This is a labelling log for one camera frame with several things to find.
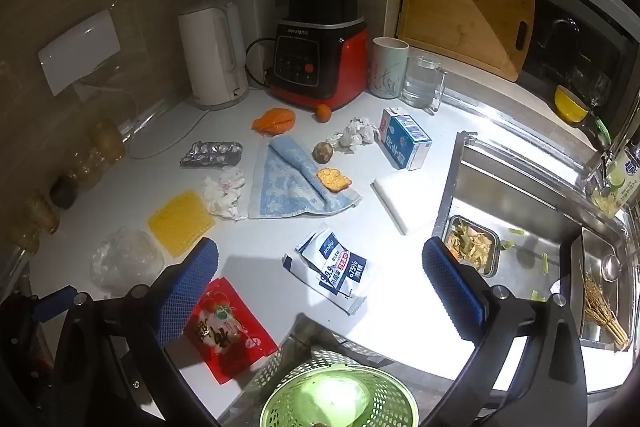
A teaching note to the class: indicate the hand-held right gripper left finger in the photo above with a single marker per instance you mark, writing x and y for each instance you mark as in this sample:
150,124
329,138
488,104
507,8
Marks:
190,292

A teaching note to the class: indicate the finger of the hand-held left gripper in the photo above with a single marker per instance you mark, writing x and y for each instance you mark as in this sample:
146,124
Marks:
52,307

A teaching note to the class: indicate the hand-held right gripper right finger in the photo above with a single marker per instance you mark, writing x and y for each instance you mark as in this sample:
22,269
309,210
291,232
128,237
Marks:
452,287

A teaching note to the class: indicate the yellow sponge cloth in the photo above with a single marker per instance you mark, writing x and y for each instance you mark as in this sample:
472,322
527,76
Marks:
180,222

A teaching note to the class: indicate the green perforated plastic basket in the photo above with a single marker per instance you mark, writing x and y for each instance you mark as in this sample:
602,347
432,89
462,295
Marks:
390,402

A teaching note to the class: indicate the silver blister pack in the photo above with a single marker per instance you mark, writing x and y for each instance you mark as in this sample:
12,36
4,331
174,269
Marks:
210,154

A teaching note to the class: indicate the blue patterned towel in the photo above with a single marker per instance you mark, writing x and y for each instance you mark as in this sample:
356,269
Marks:
280,182

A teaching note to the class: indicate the orange foam fruit net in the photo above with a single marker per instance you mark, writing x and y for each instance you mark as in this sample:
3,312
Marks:
274,121

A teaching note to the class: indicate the metal food container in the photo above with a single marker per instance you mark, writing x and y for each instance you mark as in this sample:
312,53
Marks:
472,244

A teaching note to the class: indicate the red snack packet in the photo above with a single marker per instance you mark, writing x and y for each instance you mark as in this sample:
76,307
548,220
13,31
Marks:
225,337

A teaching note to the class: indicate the clear plastic bag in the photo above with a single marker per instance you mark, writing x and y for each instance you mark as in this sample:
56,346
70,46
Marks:
125,257

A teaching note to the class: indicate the green vegetable scrap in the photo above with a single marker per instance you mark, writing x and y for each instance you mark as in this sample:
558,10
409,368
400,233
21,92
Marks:
547,263
536,294
515,232

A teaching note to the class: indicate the amber glass jar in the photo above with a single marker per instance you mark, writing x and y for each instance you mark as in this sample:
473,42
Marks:
107,139
40,212
85,169

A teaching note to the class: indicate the white foam board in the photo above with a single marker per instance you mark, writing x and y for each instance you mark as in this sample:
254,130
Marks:
405,199

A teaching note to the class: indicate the crumpled red-stained tissue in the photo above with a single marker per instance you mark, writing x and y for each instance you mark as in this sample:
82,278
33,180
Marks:
225,194

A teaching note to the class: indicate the stainless steel sink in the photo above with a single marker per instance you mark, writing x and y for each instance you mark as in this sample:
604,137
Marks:
530,207

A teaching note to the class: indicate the dark round jar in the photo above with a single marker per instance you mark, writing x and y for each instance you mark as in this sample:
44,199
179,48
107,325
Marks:
62,193

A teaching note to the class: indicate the white and blue wipes packet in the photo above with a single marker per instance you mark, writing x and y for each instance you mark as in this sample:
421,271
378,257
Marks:
330,267

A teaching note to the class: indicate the bundle of bamboo skewers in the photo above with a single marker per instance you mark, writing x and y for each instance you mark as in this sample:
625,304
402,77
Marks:
597,307

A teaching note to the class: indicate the blue and white carton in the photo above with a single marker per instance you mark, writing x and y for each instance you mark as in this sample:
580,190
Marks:
402,142

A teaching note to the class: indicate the metal sink strainer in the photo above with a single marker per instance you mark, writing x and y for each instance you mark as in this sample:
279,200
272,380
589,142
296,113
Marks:
611,267

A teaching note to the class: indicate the orange peel piece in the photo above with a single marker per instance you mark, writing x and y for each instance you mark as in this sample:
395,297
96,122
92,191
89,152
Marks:
332,179

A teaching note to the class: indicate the crumpled white tissue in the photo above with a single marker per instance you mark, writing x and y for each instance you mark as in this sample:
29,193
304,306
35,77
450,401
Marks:
357,133

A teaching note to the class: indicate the brown round fruit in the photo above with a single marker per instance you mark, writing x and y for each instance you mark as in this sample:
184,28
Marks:
322,153

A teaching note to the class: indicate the green dish soap bottle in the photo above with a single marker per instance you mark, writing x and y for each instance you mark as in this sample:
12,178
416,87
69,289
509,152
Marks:
622,179

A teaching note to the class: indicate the chrome faucet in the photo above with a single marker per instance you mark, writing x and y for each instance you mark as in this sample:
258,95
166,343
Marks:
607,152

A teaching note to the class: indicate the clear glass mug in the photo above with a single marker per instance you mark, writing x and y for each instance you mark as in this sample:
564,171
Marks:
417,82

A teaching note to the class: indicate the small orange fruit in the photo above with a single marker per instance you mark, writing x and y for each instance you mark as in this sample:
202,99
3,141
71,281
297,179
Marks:
323,113

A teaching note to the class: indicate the yellow bowl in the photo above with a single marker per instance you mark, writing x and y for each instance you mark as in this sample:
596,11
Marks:
570,104

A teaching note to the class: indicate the white printed mug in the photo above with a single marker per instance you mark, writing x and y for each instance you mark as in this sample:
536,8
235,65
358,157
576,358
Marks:
387,72

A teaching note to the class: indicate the white electric kettle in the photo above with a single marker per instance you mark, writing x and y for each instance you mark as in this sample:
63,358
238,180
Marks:
210,57

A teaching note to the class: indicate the red and black blender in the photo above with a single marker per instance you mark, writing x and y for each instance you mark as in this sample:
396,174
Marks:
320,52

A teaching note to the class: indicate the wooden cutting board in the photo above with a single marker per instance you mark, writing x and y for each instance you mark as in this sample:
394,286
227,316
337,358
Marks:
465,17

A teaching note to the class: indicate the white wall socket cover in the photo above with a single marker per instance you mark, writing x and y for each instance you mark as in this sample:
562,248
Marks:
80,52

